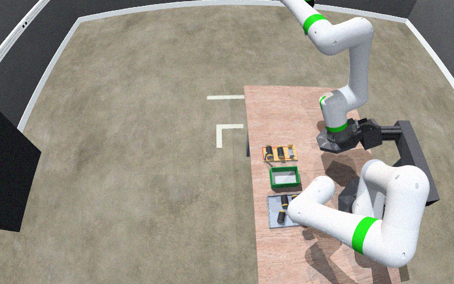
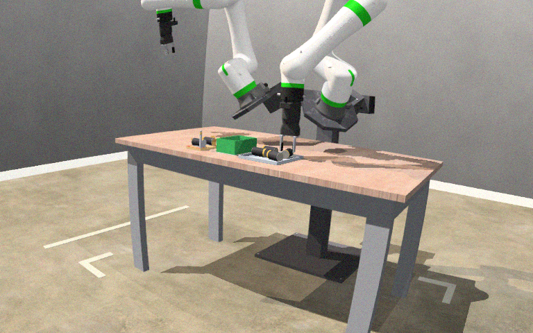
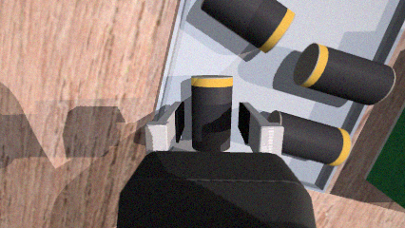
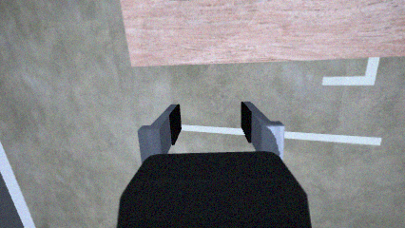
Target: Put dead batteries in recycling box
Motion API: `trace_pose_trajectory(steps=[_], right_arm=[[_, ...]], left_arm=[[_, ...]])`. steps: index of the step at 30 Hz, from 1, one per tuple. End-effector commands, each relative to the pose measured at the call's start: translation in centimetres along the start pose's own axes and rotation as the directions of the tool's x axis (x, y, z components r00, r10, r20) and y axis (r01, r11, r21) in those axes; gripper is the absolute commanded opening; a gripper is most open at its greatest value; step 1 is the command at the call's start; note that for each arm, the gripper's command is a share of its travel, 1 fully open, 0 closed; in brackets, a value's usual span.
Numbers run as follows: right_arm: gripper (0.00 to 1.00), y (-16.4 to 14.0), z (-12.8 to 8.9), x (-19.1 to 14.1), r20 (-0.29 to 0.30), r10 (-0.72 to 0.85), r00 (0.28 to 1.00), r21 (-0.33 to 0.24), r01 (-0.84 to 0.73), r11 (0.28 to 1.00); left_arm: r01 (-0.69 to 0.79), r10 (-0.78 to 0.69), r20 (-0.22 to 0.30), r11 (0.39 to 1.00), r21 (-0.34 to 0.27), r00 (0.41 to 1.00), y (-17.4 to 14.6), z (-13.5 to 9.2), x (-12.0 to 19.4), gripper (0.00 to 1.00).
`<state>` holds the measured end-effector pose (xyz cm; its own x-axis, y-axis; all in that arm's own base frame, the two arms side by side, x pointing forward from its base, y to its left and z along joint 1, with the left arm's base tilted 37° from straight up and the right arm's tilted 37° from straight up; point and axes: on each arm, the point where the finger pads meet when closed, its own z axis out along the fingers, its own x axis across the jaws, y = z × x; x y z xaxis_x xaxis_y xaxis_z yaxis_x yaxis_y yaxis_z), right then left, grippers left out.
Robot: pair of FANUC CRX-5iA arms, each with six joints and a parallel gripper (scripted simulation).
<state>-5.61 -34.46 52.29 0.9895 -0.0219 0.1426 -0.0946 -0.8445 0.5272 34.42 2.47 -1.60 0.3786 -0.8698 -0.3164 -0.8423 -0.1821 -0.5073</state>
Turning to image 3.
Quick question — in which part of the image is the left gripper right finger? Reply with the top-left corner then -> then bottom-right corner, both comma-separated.
238,102 -> 284,156

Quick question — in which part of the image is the black battery with yellow band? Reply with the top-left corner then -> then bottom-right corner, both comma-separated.
293,43 -> 395,105
201,0 -> 296,53
191,75 -> 233,152
267,110 -> 352,166

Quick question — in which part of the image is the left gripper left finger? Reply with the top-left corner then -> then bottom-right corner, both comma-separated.
145,102 -> 184,155

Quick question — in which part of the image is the green open-top box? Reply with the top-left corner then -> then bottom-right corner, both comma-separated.
364,101 -> 405,209

